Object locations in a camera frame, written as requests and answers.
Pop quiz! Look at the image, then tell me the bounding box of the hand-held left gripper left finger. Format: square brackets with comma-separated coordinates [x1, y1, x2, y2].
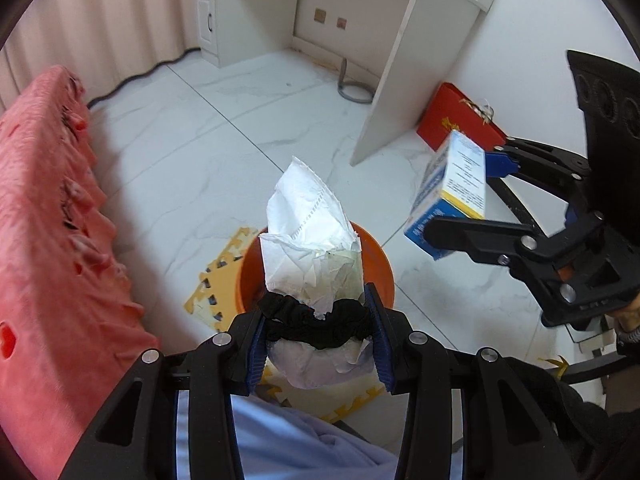
[57, 310, 268, 480]

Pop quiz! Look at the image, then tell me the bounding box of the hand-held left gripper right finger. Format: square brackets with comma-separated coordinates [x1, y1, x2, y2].
[364, 282, 566, 480]

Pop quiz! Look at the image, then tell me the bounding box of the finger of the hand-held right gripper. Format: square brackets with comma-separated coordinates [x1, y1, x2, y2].
[482, 136, 591, 196]
[425, 210, 608, 270]

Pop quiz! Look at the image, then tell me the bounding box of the long blue white medicine box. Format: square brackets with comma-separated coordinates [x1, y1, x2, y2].
[402, 130, 488, 261]

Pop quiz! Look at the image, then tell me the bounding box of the black scrunchie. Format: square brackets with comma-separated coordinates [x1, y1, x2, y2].
[257, 292, 376, 350]

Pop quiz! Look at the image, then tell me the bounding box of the orange trash bin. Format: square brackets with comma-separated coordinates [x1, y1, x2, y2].
[235, 221, 396, 333]

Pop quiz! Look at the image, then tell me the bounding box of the white tissue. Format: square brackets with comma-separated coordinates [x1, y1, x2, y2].
[259, 156, 376, 390]

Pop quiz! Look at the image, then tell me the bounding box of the person's right forearm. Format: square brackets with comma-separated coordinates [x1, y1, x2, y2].
[616, 327, 640, 361]

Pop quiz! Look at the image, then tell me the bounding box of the person's right hand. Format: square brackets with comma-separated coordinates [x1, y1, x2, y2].
[615, 294, 640, 333]

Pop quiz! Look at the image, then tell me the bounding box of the red gift box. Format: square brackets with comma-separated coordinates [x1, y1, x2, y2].
[416, 81, 508, 153]

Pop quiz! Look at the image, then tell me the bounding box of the yellow foam puzzle mat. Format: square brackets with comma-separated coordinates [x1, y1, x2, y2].
[185, 227, 396, 423]

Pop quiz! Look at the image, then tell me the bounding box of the light blue clothing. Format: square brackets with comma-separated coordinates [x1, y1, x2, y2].
[232, 394, 401, 480]

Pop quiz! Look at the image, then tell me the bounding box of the white desk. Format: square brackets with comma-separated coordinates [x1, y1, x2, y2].
[290, 0, 511, 167]

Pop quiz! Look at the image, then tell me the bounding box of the dark cloth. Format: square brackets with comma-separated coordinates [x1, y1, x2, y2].
[520, 360, 640, 480]

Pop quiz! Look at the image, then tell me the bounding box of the pink printed blanket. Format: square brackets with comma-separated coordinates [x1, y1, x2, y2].
[0, 65, 161, 461]

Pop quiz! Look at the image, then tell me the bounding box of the white cabinet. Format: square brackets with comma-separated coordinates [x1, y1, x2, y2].
[187, 0, 306, 68]

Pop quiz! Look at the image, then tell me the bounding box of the pale pink curtain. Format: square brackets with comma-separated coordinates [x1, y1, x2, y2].
[0, 0, 216, 111]

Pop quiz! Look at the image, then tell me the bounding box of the grey hose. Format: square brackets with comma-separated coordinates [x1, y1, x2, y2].
[336, 57, 376, 105]

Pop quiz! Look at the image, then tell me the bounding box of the black floor cable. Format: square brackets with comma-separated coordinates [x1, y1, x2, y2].
[87, 47, 201, 109]

